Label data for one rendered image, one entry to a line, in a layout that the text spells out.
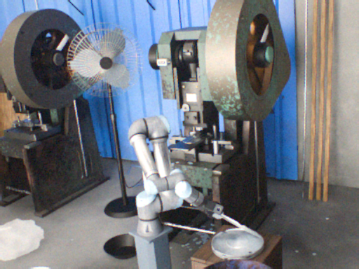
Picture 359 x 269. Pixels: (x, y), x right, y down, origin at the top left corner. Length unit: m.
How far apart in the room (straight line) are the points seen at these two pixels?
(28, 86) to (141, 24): 1.46
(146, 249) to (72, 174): 1.92
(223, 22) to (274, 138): 1.87
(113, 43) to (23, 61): 0.72
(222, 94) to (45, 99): 1.70
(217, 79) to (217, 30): 0.27
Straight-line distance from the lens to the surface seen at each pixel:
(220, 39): 2.47
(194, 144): 2.92
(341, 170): 4.12
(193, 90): 2.94
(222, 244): 2.56
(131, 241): 3.38
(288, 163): 4.19
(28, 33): 3.65
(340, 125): 3.99
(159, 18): 4.42
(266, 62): 2.76
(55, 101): 3.81
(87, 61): 3.49
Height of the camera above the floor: 1.71
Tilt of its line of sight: 17 degrees down
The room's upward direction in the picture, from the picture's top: 6 degrees counter-clockwise
